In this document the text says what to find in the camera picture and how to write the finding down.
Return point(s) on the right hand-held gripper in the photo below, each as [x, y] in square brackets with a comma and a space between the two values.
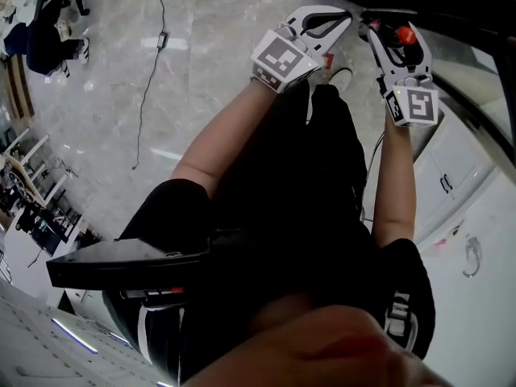
[419, 105]

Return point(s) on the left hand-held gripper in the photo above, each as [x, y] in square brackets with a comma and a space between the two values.
[282, 61]

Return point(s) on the person's left forearm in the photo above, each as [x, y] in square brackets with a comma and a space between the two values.
[225, 135]

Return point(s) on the person's right forearm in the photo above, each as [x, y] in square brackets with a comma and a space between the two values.
[397, 176]

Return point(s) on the person's white shoe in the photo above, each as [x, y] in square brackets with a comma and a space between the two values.
[340, 79]

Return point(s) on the white cabinet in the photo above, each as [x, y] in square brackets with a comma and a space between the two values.
[463, 163]

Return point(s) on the black power adapter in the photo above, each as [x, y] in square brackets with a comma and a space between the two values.
[162, 40]

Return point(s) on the person's black clothing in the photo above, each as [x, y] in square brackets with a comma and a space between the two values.
[282, 196]

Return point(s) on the small pink object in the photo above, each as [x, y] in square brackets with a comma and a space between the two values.
[441, 243]

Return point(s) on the chrome faucet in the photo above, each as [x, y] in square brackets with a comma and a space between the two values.
[472, 253]

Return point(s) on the person's face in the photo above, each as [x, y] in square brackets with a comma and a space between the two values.
[314, 349]

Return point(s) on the brown striped wooden platform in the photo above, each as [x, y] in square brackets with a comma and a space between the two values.
[22, 91]

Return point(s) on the white-legged wooden table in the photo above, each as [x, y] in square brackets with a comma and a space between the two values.
[36, 149]

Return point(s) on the black equipment rack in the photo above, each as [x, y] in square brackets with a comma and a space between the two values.
[48, 228]

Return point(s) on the pile of dark electronics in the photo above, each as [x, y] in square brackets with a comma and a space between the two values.
[16, 194]

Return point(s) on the LED light strip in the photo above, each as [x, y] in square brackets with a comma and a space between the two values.
[120, 339]
[74, 335]

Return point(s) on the black head-mounted camera bracket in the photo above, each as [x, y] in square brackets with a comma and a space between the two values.
[121, 260]

